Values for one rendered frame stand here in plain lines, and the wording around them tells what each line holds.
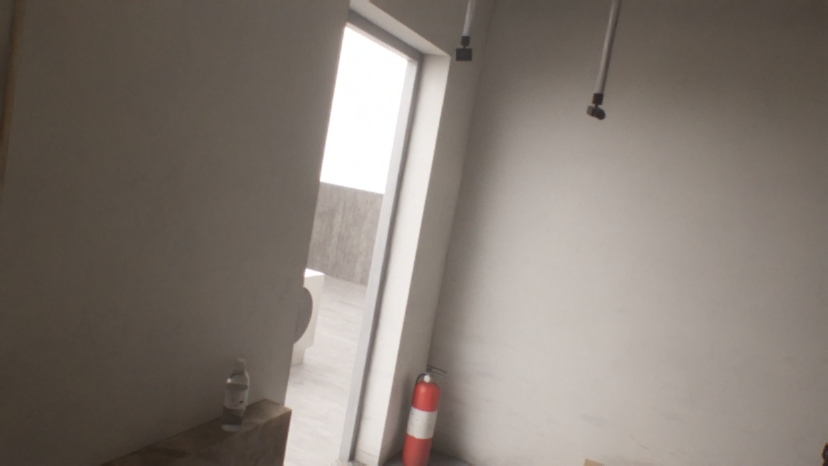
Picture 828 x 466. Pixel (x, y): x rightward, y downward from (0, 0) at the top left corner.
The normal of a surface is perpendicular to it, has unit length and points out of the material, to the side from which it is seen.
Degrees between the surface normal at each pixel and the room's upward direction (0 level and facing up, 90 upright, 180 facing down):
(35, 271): 90
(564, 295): 90
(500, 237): 90
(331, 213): 90
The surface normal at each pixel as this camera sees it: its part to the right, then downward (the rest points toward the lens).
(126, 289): 0.89, 0.20
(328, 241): -0.42, 0.02
